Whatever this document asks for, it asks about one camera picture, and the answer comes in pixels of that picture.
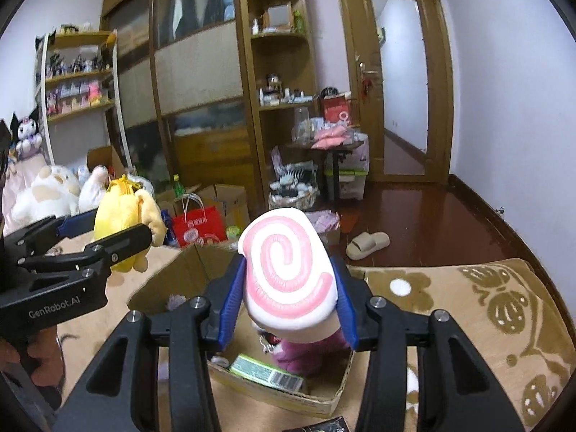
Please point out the cardboard box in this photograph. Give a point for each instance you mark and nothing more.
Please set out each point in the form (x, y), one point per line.
(198, 261)
(101, 157)

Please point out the row of dark figurines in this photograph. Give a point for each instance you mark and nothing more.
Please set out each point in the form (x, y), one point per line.
(78, 64)

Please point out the clear bin with green lid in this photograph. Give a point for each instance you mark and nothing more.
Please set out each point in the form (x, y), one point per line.
(348, 186)

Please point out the wall shelf with white frame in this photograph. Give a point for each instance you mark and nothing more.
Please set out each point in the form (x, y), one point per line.
(76, 76)

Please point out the photo frame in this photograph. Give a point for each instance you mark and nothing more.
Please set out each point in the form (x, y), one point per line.
(279, 15)

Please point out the purple plush toy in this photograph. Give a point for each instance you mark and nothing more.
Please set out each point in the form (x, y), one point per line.
(301, 353)

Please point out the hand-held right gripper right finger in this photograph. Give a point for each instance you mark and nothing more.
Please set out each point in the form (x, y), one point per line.
(347, 310)

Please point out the small dark wooden table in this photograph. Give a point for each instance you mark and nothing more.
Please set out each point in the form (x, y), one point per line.
(333, 150)

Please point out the red paper bag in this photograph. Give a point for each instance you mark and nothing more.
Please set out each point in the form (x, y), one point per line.
(198, 229)

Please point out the wooden wardrobe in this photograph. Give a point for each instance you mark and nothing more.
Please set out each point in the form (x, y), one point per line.
(198, 67)

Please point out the clear plastic jar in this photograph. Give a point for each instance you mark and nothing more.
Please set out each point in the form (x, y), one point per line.
(302, 126)

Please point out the white and beige plush toy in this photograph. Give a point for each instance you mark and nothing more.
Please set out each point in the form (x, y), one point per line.
(45, 193)

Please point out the black white striped cloth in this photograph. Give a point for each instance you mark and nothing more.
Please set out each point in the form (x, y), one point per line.
(294, 173)

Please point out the black and white plush doll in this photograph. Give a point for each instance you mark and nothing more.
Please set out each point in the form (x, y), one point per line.
(27, 135)

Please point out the white and pink plush toy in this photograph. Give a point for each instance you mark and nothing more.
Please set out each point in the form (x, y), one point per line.
(92, 189)

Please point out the pink printed pack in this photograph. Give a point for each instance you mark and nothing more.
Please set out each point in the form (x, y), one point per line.
(360, 155)

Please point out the green glass bottle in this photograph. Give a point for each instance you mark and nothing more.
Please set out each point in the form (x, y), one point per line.
(179, 186)

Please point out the wooden door with mirror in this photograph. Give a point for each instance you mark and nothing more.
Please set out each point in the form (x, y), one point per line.
(360, 153)

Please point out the row of pastel figurine boxes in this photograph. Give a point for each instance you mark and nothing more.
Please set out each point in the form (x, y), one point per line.
(78, 96)

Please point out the red hanging tassel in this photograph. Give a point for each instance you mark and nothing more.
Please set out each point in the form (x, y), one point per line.
(368, 90)

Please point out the blue packet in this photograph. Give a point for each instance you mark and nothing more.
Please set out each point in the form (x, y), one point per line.
(167, 227)

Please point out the box of pink packets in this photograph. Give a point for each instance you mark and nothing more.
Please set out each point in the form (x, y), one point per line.
(326, 225)

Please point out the red box with white symbol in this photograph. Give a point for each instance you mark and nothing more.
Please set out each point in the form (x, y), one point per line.
(335, 110)

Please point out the brown cardboard carton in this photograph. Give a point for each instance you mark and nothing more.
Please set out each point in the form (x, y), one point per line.
(229, 202)

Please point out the group of cosmetic bottles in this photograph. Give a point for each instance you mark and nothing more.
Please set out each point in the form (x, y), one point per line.
(283, 94)

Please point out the beige slipper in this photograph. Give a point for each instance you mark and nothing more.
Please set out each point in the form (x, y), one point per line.
(366, 245)

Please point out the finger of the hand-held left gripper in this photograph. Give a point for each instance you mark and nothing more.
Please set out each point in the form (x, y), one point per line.
(121, 243)
(76, 225)

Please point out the pink paper bag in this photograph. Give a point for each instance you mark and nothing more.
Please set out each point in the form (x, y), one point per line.
(276, 159)

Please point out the brown floral blanket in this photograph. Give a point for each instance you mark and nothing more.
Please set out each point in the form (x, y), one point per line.
(450, 297)

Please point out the wicker basket of socks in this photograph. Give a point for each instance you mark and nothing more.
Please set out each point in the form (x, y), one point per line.
(292, 200)

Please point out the wooden corner shelf unit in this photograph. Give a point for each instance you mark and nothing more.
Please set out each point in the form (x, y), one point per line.
(243, 99)

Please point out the green tissue packet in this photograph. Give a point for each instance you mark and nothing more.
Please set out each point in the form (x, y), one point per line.
(256, 366)

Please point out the pink packet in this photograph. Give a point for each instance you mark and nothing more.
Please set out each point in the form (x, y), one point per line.
(335, 132)
(324, 143)

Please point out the black round tin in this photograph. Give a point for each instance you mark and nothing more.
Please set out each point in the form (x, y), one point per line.
(329, 92)

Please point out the person's left hand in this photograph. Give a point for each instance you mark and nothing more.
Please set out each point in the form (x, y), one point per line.
(42, 348)

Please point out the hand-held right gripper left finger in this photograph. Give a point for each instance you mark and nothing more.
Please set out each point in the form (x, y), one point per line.
(231, 297)

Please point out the open cardboard box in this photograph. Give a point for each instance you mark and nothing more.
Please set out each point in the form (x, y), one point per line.
(101, 157)

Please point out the yellow plush toy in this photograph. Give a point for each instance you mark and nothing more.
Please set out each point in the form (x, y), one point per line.
(117, 207)

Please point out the pink swirl squishy roll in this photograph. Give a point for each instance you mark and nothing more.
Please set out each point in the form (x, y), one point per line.
(288, 279)

